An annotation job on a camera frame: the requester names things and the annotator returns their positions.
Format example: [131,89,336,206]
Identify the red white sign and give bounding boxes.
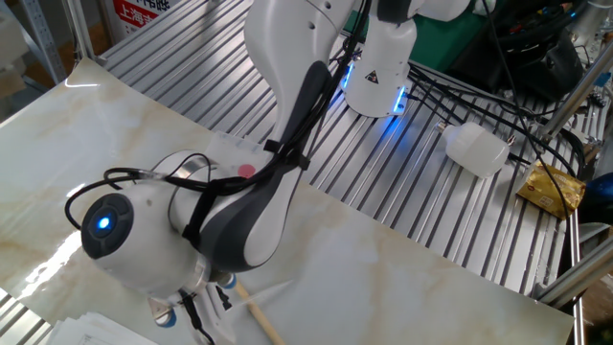
[112,0,171,37]

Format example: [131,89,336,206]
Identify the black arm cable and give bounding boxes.
[64,0,374,232]

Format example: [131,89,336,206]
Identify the black table cable bundle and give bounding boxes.
[406,61,583,179]

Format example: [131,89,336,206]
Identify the wooden stick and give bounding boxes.
[234,282,287,345]

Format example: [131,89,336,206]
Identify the clear plastic tip box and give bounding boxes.
[205,130,270,179]

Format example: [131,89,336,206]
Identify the aluminium frame bar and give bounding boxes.
[534,239,613,308]
[540,47,613,141]

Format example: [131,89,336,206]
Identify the dark blue object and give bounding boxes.
[580,172,613,226]

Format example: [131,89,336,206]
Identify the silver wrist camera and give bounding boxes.
[147,295,179,330]

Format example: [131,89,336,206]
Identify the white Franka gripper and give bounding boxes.
[196,282,237,345]

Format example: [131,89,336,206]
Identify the marble pattern table sheet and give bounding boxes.
[0,57,576,345]

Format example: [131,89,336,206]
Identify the stack of printed papers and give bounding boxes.
[45,310,159,345]

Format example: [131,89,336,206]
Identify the black bag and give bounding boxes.
[447,0,585,102]

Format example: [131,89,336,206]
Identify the green box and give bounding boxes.
[409,9,483,73]

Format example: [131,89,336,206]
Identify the gold foil packet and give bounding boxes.
[515,160,587,220]

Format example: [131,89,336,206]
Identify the grey metal shelf upright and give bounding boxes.
[18,0,67,85]

